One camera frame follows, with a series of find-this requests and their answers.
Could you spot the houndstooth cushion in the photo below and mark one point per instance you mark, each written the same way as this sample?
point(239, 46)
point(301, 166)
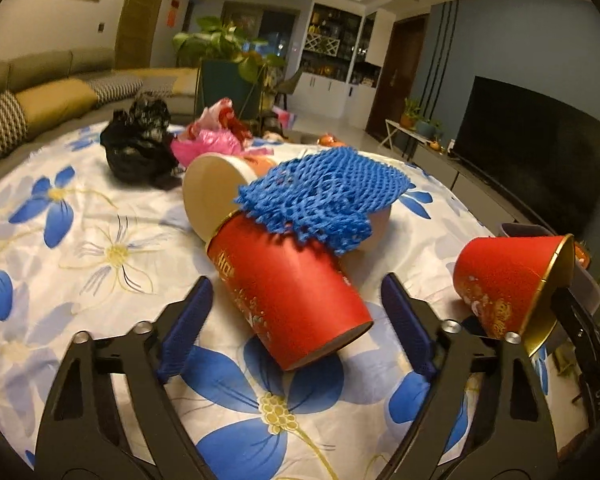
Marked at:
point(13, 124)

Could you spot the yellow cushion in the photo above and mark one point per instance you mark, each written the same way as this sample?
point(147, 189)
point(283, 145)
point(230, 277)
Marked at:
point(49, 105)

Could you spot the small white side table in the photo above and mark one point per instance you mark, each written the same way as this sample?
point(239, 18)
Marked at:
point(395, 132)

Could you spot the black television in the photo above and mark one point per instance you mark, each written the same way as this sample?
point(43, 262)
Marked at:
point(542, 153)

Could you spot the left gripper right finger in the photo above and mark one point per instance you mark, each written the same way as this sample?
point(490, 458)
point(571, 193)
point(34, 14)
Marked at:
point(484, 416)

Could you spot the black plastic bag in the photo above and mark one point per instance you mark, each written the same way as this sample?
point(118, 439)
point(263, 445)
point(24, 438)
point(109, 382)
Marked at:
point(138, 145)

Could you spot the floral blue white tablecloth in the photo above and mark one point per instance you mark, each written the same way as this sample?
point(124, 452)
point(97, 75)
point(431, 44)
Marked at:
point(80, 250)

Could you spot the grey sectional sofa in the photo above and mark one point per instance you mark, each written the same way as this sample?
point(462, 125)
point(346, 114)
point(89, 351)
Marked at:
point(115, 89)

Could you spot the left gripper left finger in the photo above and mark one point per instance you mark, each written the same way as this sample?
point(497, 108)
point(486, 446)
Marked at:
point(81, 435)

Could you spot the dark entrance door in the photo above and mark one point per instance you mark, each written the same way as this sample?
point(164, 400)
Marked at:
point(398, 73)

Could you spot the pink plastic bag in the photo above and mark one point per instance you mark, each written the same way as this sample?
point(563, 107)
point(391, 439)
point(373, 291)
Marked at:
point(186, 147)

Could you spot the blue foam fruit net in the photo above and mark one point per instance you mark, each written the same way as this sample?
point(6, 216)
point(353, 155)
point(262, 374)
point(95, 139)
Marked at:
point(330, 196)

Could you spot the red cylindrical tube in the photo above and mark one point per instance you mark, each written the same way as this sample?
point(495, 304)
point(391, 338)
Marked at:
point(294, 296)

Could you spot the display cabinet shelving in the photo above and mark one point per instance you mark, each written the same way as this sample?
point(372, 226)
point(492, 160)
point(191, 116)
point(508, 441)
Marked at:
point(330, 45)

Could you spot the wooden door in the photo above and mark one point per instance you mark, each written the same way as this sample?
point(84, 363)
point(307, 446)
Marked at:
point(136, 32)

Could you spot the grey tv cabinet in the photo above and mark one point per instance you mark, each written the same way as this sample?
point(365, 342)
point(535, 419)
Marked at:
point(485, 203)

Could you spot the green potted plant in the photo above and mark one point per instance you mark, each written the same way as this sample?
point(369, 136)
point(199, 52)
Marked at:
point(229, 65)

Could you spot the orange white paper cup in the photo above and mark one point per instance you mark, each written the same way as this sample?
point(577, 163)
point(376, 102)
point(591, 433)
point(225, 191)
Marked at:
point(211, 184)

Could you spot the red plastic bag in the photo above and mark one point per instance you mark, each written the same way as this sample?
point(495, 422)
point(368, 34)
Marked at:
point(219, 117)

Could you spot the small potted plants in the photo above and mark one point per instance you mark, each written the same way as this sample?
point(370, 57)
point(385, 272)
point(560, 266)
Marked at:
point(413, 119)

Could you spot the plate of oranges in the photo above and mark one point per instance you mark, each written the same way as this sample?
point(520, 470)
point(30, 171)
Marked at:
point(329, 141)

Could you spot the red gold-rimmed lid cup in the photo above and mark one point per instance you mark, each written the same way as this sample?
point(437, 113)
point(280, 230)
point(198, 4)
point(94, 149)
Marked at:
point(508, 281)

